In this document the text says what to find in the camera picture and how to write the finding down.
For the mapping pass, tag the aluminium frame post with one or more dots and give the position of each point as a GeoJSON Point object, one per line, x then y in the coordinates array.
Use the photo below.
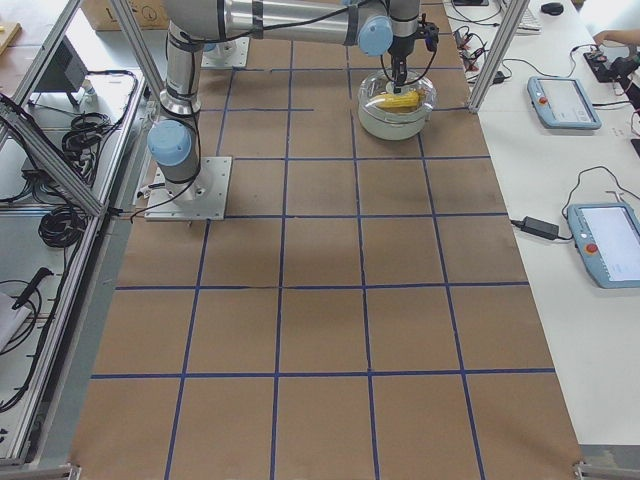
{"type": "Point", "coordinates": [499, 46]}

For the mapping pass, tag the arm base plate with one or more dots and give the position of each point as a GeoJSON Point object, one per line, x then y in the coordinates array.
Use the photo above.
{"type": "Point", "coordinates": [205, 199]}
{"type": "Point", "coordinates": [227, 55]}

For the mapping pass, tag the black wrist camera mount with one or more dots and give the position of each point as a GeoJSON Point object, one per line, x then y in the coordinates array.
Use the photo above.
{"type": "Point", "coordinates": [429, 33]}

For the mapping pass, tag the yellow corn cob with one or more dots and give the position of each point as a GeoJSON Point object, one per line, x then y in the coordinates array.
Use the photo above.
{"type": "Point", "coordinates": [404, 102]}

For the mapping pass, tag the cardboard box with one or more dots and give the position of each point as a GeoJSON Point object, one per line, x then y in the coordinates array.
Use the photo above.
{"type": "Point", "coordinates": [149, 14]}

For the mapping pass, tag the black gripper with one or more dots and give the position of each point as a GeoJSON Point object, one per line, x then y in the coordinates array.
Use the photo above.
{"type": "Point", "coordinates": [401, 50]}

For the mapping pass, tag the glass pot lid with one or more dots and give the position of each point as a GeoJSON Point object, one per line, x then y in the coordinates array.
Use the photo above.
{"type": "Point", "coordinates": [377, 83]}

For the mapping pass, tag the black power adapter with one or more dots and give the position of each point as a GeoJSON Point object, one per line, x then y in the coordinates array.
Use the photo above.
{"type": "Point", "coordinates": [539, 228]}

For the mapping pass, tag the black computer mouse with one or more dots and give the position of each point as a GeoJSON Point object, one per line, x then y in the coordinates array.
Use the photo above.
{"type": "Point", "coordinates": [552, 8]}

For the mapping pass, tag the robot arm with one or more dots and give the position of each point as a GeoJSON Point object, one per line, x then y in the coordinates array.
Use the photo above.
{"type": "Point", "coordinates": [375, 27]}

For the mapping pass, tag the steel pot with handles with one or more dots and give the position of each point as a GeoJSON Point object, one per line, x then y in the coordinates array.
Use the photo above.
{"type": "Point", "coordinates": [390, 131]}

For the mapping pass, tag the lower teach pendant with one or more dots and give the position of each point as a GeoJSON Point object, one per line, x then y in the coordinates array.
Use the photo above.
{"type": "Point", "coordinates": [606, 236]}

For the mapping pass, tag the upper teach pendant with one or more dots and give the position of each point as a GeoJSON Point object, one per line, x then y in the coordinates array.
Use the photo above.
{"type": "Point", "coordinates": [562, 103]}

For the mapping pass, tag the teach pendant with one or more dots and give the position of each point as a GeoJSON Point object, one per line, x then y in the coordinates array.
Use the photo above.
{"type": "Point", "coordinates": [606, 236]}
{"type": "Point", "coordinates": [562, 103]}

